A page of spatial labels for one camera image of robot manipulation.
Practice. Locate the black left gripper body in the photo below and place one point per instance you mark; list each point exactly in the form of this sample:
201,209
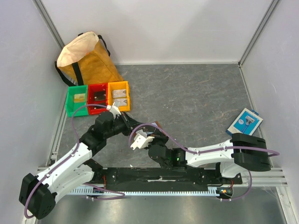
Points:
119,125

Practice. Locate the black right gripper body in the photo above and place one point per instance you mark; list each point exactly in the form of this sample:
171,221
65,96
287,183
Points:
156,136

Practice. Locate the dark VIP card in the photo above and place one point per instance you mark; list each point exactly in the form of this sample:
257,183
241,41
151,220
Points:
148,129
95,107

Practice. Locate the white VIP card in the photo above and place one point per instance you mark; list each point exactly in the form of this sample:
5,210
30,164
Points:
121,101

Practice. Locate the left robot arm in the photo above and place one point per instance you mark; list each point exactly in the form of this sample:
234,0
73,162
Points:
40,193

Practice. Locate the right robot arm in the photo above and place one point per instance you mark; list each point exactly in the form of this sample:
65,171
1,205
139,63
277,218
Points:
231,156

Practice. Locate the black VIP card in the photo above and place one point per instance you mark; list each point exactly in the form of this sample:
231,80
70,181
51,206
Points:
99,96

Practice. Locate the silver VIP card in bin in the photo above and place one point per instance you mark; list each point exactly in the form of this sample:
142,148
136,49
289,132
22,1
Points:
121,93

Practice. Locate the gold card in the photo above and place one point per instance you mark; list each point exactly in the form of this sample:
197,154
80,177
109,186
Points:
79,98

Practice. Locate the red plastic bin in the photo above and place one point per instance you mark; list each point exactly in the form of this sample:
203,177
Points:
90,100

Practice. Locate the yellow plastic bin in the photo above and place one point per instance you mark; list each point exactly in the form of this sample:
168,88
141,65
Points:
116,86

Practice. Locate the green plastic bin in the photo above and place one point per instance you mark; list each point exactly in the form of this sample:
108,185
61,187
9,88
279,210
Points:
70,106

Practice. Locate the tan paper tote bag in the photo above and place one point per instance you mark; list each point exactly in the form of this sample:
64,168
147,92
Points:
86,60

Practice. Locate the blue razor box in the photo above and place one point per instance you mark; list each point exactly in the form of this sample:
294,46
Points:
247,122

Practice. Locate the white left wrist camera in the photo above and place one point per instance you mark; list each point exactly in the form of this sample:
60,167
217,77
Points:
114,108

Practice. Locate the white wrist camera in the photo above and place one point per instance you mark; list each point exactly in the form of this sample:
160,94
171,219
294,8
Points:
141,142
114,108

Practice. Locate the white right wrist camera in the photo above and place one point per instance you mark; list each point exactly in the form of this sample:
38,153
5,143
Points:
141,142

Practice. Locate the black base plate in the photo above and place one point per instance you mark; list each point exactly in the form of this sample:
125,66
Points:
206,176

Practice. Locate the blue slotted cable duct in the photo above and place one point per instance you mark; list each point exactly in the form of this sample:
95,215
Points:
90,191

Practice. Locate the aluminium front rail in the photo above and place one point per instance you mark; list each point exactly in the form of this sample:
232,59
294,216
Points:
273,178

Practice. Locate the aluminium corner post left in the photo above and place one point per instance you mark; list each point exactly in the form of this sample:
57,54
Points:
49,22

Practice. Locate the aluminium corner post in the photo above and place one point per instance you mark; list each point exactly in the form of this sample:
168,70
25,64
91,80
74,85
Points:
261,26
49,22

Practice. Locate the aluminium corner post right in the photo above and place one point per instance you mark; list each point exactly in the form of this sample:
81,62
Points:
261,26

